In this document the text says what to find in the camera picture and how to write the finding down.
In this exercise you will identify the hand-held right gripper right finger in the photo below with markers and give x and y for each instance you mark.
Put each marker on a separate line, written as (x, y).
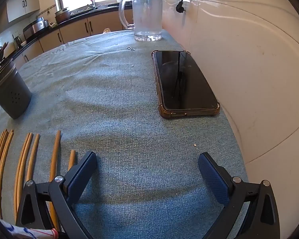
(213, 176)

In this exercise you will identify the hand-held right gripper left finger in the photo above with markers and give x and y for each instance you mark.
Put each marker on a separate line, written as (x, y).
(82, 176)

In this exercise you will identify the group of wooden chopsticks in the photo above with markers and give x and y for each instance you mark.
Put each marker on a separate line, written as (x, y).
(55, 154)

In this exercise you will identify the dark grey chopstick holder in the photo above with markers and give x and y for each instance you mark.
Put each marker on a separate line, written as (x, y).
(12, 92)

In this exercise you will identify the white printed cloth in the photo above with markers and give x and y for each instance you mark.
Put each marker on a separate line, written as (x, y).
(35, 234)

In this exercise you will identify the blue-grey tablecloth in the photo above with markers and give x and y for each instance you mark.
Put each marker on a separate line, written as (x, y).
(114, 104)

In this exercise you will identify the smartphone in brown case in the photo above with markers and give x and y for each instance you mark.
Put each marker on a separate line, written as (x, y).
(184, 79)

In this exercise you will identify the black gas stove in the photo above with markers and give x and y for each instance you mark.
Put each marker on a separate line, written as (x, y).
(0, 69)

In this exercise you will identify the beige lower kitchen cabinets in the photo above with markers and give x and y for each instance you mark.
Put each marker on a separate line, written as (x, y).
(72, 31)

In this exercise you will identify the beige kitchen cabinets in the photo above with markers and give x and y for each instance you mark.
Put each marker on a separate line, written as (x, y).
(72, 31)
(22, 5)

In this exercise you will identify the yellow plastic bag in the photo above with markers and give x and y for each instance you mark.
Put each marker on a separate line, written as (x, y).
(106, 30)

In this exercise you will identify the black kettle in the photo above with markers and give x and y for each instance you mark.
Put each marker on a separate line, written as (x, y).
(18, 42)

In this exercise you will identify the silver black kitchen appliance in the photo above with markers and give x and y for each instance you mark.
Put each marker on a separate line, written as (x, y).
(38, 26)

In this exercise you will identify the black kitchen countertop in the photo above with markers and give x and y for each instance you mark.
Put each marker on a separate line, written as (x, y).
(74, 16)

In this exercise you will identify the brown cooking pot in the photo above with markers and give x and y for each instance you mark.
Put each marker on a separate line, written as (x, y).
(62, 15)

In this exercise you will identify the steel kitchen sink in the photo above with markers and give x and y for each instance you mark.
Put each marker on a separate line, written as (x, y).
(87, 8)

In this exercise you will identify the metal kitchen faucet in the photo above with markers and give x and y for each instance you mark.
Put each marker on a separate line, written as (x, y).
(93, 3)

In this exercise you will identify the clear glass mug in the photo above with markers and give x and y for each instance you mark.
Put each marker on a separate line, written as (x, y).
(147, 15)

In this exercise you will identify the beige upper kitchen cabinets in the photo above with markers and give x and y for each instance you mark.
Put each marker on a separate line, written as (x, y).
(22, 5)

